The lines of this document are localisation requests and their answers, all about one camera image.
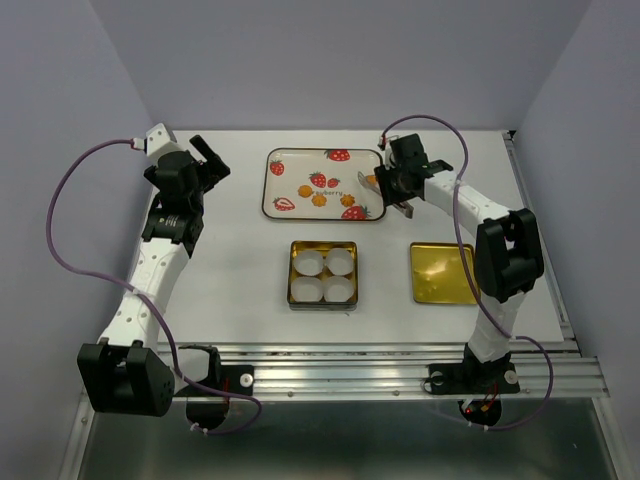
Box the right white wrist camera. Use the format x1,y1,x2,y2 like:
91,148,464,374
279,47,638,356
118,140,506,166
378,134,400,168

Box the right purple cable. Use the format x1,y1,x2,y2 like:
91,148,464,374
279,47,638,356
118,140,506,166
380,115,554,434

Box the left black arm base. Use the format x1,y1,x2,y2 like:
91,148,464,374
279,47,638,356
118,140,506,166
175,365,259,436

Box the white paper cup top-right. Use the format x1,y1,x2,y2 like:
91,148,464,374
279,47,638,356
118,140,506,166
325,248,354,276

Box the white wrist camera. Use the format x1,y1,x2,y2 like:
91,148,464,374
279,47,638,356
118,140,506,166
144,123,180,163
378,134,400,168

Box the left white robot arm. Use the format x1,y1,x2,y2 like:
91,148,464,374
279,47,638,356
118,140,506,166
77,133,230,417

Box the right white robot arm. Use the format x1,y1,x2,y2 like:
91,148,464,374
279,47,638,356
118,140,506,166
375,134,544,395

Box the white paper cup top-left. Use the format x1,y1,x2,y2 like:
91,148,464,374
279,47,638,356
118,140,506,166
293,250,325,277

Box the gold cookie tin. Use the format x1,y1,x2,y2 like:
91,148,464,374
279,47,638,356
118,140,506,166
286,240,359,312

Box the aluminium mounting rail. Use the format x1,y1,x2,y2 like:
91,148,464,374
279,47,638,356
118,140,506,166
79,341,611,401

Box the strawberry print tray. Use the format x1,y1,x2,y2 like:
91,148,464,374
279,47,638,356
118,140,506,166
262,148,386,221

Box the metal tongs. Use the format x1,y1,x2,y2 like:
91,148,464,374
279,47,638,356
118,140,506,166
357,171,414,219

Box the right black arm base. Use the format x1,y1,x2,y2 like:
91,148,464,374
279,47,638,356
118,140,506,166
423,359,520,427

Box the gold tin lid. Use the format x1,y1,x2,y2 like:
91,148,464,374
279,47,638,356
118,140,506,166
409,242,476,305

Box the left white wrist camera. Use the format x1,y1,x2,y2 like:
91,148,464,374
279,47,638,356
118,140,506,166
144,123,180,163

